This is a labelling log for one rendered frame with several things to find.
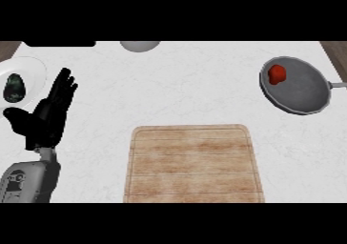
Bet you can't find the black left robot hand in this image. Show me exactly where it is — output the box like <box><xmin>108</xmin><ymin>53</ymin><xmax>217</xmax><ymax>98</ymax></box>
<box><xmin>1</xmin><ymin>67</ymin><xmax>80</xmax><ymax>152</ymax></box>

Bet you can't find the wooden cutting board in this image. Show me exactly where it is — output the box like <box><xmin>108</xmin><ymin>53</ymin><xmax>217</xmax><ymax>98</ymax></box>
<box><xmin>122</xmin><ymin>124</ymin><xmax>266</xmax><ymax>204</ymax></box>

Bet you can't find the red bell pepper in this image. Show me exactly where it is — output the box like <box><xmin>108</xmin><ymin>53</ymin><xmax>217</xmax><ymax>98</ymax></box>
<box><xmin>266</xmin><ymin>64</ymin><xmax>287</xmax><ymax>86</ymax></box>

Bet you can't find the grey frying pan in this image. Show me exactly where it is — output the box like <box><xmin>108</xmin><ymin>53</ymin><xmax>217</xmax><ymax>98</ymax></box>
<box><xmin>257</xmin><ymin>55</ymin><xmax>347</xmax><ymax>116</ymax></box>

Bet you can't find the dark green avocado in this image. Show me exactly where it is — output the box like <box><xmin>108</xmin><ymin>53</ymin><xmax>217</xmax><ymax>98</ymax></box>
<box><xmin>1</xmin><ymin>72</ymin><xmax>26</xmax><ymax>104</ymax></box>

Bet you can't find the white plate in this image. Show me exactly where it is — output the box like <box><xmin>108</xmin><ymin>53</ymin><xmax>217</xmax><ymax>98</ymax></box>
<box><xmin>0</xmin><ymin>56</ymin><xmax>47</xmax><ymax>121</ymax></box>

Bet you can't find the grey round bowl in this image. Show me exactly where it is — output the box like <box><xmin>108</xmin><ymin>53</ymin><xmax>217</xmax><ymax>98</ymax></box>
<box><xmin>118</xmin><ymin>41</ymin><xmax>161</xmax><ymax>53</ymax></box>

